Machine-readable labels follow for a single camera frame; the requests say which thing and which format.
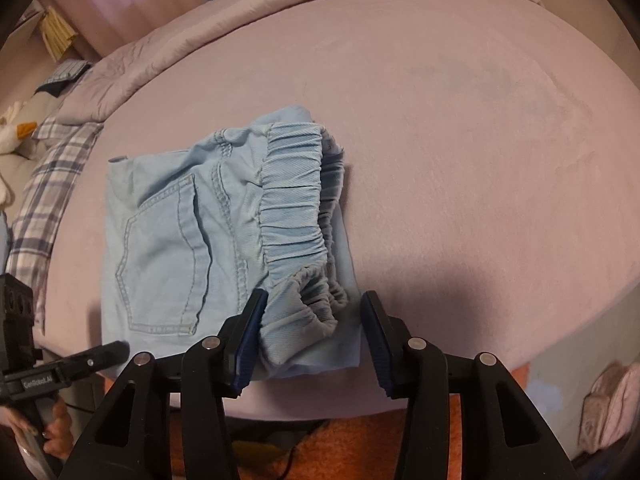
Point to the pink duvet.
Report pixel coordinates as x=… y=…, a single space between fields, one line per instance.
x=200 y=25

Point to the orange rug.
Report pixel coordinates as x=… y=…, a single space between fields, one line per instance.
x=350 y=450

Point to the bed with pink sheet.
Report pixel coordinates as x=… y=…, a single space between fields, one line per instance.
x=450 y=185

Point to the blue striped cloth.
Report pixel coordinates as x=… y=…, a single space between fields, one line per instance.
x=65 y=75

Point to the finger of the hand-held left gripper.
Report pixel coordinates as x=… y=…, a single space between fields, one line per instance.
x=95 y=357

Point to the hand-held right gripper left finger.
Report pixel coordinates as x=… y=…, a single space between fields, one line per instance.
x=250 y=342

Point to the white plush toy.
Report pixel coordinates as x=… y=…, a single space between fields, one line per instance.
x=10 y=145

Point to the light blue denim pants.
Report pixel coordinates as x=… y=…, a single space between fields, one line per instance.
x=175 y=240

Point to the plaid pillow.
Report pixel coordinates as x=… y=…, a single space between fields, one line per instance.
x=50 y=195

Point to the person's left hand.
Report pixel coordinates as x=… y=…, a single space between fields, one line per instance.
x=60 y=440

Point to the yellow cloth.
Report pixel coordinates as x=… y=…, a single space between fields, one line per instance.
x=57 y=32

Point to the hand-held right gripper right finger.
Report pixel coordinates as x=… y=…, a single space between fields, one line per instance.
x=376 y=345

